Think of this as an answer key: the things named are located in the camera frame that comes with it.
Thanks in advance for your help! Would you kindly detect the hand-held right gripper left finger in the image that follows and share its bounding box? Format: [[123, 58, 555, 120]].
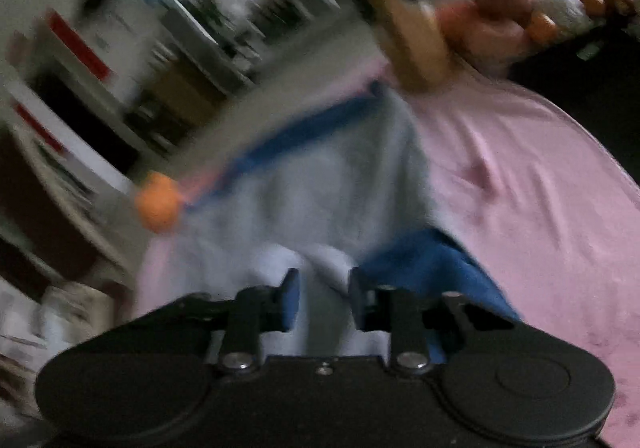
[[150, 269, 302, 376]]

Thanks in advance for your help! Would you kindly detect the large orange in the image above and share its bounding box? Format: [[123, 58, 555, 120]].
[[434, 0, 477, 37]]

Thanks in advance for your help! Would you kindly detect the pink printed blanket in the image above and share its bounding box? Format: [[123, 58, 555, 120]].
[[131, 55, 640, 448]]

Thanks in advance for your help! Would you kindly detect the netted white melon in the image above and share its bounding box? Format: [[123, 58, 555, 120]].
[[532, 0, 592, 37]]

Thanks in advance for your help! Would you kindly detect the orange juice bottle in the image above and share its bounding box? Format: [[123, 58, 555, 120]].
[[317, 0, 454, 94]]

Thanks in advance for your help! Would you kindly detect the long red wall banner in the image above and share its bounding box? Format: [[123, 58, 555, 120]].
[[44, 9, 114, 82]]

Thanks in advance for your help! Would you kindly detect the brown wooden cabinet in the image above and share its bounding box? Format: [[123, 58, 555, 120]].
[[124, 56, 237, 149]]

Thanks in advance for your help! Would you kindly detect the orange citrus fruit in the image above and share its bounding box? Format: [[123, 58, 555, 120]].
[[134, 171, 184, 235]]

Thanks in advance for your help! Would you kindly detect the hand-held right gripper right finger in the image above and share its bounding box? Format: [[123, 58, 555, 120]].
[[347, 268, 516, 376]]

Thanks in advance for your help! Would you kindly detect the pink peach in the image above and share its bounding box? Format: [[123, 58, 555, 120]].
[[452, 20, 532, 64]]

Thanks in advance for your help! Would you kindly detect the red door banner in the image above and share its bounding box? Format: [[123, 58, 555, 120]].
[[12, 102, 67, 155]]

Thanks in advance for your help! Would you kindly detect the grey and blue sweatshirt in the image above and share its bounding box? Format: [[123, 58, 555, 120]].
[[135, 82, 522, 365]]

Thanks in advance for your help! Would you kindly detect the tall grey cabinet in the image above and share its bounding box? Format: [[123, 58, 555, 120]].
[[159, 6, 262, 89]]

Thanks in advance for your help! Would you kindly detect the maroon chair with gold frame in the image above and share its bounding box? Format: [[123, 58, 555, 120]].
[[0, 125, 147, 291]]

